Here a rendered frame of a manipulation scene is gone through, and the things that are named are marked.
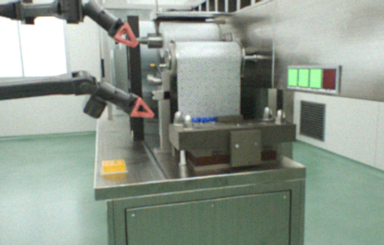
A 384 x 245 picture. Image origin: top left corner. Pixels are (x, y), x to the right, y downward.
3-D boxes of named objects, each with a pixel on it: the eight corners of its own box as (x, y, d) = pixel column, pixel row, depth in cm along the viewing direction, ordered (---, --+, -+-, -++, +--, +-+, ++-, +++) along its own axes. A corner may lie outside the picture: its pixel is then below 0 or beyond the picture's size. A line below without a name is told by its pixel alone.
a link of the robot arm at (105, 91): (98, 81, 116) (100, 76, 121) (89, 98, 118) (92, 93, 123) (118, 91, 118) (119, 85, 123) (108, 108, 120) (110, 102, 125)
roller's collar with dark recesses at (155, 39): (147, 48, 155) (146, 33, 154) (160, 48, 157) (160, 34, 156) (149, 48, 149) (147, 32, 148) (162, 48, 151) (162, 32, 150)
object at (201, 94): (178, 123, 129) (177, 71, 126) (239, 119, 135) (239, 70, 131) (179, 123, 128) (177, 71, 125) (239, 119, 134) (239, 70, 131)
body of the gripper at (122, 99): (128, 114, 119) (107, 104, 117) (125, 111, 128) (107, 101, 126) (137, 96, 119) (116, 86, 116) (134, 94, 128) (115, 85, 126)
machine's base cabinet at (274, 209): (106, 192, 355) (100, 106, 341) (169, 185, 371) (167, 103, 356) (119, 457, 115) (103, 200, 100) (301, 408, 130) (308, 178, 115)
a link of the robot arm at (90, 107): (83, 81, 111) (80, 70, 118) (67, 111, 115) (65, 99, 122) (117, 95, 118) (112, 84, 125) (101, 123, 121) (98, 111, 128)
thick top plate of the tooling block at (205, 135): (169, 140, 125) (168, 123, 124) (273, 133, 134) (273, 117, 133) (179, 150, 109) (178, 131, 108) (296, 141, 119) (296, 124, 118)
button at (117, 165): (102, 167, 118) (101, 161, 118) (124, 166, 120) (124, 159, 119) (102, 174, 111) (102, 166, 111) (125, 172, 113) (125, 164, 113)
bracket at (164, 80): (153, 150, 140) (150, 72, 135) (169, 149, 142) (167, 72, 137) (155, 153, 136) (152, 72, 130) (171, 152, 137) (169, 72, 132)
